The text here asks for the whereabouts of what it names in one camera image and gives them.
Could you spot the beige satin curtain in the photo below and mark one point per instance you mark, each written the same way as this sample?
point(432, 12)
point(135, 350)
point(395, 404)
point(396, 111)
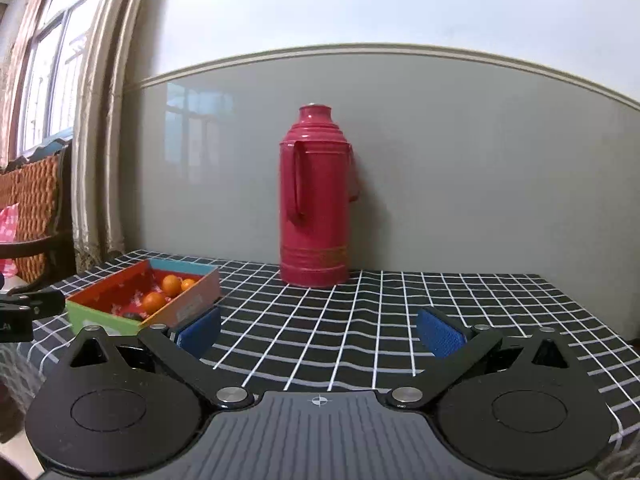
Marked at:
point(105, 110)

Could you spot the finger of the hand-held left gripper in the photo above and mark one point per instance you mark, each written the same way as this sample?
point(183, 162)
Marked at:
point(42, 302)

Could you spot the pink checkered cloth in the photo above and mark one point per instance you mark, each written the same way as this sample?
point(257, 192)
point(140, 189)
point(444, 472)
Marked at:
point(7, 222)

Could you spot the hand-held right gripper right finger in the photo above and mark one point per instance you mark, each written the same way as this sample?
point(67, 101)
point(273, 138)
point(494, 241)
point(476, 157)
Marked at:
point(440, 332)

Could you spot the dark round fruit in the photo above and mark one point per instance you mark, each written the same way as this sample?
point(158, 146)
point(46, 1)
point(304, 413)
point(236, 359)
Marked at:
point(132, 316)

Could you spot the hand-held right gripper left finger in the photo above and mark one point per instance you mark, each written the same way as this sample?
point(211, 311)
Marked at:
point(200, 330)

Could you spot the red thermos flask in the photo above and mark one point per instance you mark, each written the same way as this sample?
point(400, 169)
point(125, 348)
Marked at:
point(315, 210)

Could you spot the black white checked tablecloth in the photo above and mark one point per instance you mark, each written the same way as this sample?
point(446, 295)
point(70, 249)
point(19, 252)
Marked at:
point(325, 320)

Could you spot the blue furniture back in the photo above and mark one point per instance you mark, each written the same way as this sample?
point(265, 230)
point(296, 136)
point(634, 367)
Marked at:
point(50, 141)

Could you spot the colourful cardboard box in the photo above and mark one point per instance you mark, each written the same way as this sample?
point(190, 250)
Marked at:
point(195, 300)

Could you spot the window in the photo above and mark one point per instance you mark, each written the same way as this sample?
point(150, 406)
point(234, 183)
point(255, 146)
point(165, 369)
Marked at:
point(55, 60)

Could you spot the small orange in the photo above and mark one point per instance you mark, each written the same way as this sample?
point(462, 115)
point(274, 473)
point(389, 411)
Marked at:
point(188, 285)
point(171, 284)
point(153, 302)

